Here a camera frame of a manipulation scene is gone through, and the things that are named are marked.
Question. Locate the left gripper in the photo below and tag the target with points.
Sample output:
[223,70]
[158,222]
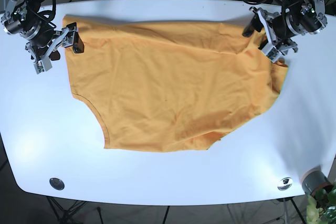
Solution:
[298,17]

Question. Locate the green potted plant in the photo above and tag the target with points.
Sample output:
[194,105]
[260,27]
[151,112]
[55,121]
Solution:
[321,206]

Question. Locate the left silver table grommet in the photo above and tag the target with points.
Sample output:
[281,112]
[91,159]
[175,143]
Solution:
[57,183]

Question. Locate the orange T-shirt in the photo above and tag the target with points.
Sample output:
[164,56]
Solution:
[174,86]

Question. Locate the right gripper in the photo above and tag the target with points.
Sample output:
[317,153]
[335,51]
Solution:
[22,17]

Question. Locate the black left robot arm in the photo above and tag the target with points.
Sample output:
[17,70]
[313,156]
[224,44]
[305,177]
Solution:
[297,17]

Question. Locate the grey plant pot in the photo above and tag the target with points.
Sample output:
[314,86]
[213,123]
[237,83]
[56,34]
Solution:
[313,180]

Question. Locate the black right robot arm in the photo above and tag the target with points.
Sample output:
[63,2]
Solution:
[33,20]

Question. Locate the silver table grommet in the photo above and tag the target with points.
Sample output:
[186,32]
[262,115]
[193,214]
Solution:
[57,183]
[284,184]

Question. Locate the right silver table grommet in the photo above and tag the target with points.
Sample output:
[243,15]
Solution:
[284,184]

